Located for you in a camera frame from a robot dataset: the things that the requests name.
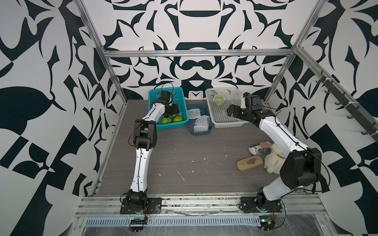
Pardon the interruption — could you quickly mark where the white foam net sleeve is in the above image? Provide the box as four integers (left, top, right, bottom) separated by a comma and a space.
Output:
212, 93, 226, 107

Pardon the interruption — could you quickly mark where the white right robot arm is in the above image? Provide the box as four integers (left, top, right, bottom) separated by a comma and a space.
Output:
227, 105, 321, 211

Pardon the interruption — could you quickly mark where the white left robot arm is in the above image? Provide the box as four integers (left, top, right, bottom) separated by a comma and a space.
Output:
125, 99, 180, 211

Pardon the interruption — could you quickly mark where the green custard apple right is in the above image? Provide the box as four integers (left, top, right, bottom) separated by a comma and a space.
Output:
172, 115, 184, 123

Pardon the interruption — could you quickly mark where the green custard apple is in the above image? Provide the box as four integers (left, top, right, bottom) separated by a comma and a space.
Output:
172, 115, 184, 123
161, 118, 172, 124

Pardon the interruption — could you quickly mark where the green custard apple front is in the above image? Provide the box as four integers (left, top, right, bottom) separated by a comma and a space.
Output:
161, 118, 172, 124

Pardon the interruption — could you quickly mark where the white foam net back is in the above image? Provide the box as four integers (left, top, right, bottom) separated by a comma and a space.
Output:
188, 108, 201, 120

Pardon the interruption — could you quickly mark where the white foam net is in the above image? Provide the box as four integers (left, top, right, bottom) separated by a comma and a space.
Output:
188, 108, 201, 120
195, 115, 210, 126
193, 125, 209, 133

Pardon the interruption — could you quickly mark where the white foam net front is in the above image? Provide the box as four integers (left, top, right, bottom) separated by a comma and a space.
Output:
193, 125, 209, 133

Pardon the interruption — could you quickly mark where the white foam net middle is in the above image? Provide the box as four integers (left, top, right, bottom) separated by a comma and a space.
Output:
195, 115, 210, 126

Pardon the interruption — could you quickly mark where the teal perforated plastic basket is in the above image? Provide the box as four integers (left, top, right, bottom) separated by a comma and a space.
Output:
148, 87, 189, 130

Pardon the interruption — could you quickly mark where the dark teal small tray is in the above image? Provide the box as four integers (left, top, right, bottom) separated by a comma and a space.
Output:
188, 104, 213, 136

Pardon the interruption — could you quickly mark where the white perforated plastic basket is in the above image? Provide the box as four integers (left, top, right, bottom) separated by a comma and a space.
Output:
205, 87, 252, 129

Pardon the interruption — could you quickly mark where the tan sponge block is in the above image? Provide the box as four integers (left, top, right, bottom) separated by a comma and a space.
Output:
236, 155, 263, 172

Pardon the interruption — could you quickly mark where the white plush toy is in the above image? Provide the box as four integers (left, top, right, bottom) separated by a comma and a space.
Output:
264, 144, 286, 175

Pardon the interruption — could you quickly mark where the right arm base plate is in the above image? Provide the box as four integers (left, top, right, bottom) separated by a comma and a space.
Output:
239, 194, 283, 213

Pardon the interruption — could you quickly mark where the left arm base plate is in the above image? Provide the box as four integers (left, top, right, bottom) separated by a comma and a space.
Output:
120, 197, 162, 215

